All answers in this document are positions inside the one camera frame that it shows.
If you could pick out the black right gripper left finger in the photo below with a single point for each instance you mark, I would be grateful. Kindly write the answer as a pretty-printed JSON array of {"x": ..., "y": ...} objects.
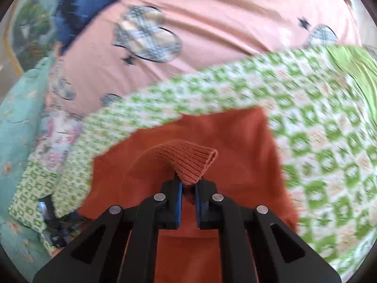
[{"x": 120, "y": 245}]

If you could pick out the pink floral pillow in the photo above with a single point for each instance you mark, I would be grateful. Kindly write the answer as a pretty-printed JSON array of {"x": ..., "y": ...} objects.
[{"x": 58, "y": 132}]

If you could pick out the teal floral pillow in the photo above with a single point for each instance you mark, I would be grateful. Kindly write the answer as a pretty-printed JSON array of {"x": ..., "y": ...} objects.
[{"x": 20, "y": 120}]

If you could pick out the green white patterned quilt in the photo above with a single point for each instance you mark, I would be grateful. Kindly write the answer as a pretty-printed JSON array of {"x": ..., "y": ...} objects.
[{"x": 320, "y": 104}]

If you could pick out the pink duvet with plaid hearts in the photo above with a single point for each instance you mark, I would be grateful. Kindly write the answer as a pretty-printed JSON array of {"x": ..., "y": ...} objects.
[{"x": 134, "y": 43}]

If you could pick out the gold framed landscape painting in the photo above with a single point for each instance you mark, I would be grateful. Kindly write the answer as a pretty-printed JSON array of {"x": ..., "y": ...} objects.
[{"x": 29, "y": 34}]

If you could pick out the orange knit sweater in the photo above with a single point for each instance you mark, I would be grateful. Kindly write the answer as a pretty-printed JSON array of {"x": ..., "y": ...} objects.
[{"x": 234, "y": 149}]

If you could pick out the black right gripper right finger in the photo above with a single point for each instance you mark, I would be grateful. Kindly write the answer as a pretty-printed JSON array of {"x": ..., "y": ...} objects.
[{"x": 255, "y": 245}]

